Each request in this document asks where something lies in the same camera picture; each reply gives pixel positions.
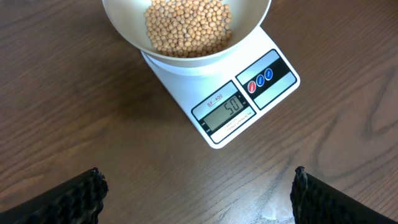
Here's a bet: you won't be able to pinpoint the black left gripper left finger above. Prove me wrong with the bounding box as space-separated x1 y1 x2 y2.
1 167 109 224

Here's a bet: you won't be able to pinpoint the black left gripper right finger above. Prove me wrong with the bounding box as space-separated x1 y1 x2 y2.
290 166 397 224

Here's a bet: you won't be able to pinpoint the white digital kitchen scale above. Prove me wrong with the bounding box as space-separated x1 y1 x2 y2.
143 27 300 149

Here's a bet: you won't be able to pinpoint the soybeans in bowl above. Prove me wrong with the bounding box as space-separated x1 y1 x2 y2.
144 0 233 58

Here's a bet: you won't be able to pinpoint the cream ceramic bowl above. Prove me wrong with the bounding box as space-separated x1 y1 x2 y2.
102 0 271 67

